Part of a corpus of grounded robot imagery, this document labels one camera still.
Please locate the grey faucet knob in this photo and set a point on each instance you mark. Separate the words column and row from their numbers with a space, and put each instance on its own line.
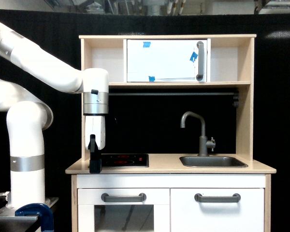
column 211, row 144

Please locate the grey oven door handle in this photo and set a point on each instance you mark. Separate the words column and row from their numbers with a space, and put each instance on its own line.
column 123, row 199

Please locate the blue tape bottom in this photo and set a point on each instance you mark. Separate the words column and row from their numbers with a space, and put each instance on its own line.
column 151, row 78

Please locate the blue c-clamp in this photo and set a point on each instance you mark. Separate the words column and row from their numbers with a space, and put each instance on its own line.
column 41, row 210

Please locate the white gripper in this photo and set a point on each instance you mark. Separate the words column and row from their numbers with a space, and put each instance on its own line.
column 95, row 141

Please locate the blue tape top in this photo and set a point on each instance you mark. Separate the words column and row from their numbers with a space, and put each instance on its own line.
column 146, row 44

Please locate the black toy stovetop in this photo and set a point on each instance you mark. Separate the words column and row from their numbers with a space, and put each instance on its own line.
column 125, row 160

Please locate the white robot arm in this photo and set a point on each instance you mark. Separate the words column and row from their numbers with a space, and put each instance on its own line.
column 27, row 116

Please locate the white cabinet door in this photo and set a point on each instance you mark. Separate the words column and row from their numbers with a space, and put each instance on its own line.
column 187, row 215

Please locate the grey microwave handle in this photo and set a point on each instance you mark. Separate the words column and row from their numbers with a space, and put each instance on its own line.
column 200, row 74

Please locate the grey toy sink basin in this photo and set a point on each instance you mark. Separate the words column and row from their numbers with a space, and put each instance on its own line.
column 212, row 162

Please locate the white oven door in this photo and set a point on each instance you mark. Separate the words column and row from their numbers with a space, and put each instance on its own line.
column 152, row 215

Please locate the wooden toy kitchen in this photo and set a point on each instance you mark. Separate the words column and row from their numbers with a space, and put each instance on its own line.
column 166, row 171

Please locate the blue tape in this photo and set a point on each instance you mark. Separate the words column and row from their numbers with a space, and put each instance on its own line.
column 151, row 78
column 193, row 57
column 146, row 44

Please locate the grey cabinet door handle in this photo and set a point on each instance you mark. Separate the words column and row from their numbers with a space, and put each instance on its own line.
column 235, row 198

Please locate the grey rail hooks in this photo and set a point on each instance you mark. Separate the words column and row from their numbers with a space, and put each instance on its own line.
column 235, row 100

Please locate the white microwave door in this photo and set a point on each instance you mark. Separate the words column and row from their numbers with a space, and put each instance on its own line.
column 166, row 60

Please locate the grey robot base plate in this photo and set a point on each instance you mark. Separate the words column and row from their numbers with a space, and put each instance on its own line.
column 8, row 213

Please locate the blue tape right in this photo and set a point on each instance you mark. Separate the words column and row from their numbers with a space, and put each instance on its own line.
column 193, row 57

